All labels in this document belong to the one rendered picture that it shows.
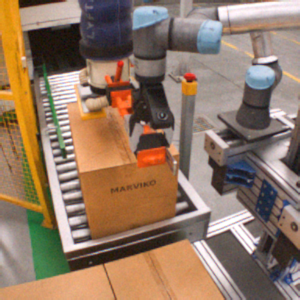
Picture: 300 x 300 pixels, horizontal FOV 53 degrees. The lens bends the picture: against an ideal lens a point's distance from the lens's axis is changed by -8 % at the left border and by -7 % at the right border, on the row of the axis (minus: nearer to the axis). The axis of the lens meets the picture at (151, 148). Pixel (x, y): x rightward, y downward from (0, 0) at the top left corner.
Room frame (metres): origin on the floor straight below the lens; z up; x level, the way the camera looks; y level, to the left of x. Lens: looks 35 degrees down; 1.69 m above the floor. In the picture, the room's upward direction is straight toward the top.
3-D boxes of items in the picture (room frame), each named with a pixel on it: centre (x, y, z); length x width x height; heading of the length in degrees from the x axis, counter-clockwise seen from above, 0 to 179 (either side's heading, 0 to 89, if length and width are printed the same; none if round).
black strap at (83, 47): (1.27, 0.18, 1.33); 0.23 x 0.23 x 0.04
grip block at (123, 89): (1.03, 0.11, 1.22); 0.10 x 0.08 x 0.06; 107
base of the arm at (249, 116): (1.15, -0.43, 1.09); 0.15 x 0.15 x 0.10
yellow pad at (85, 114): (1.24, 0.27, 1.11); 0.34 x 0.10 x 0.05; 17
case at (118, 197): (1.27, 0.17, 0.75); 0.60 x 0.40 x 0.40; 18
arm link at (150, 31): (0.70, 0.00, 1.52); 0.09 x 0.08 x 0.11; 78
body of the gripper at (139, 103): (0.71, 0.01, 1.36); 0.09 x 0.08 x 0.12; 16
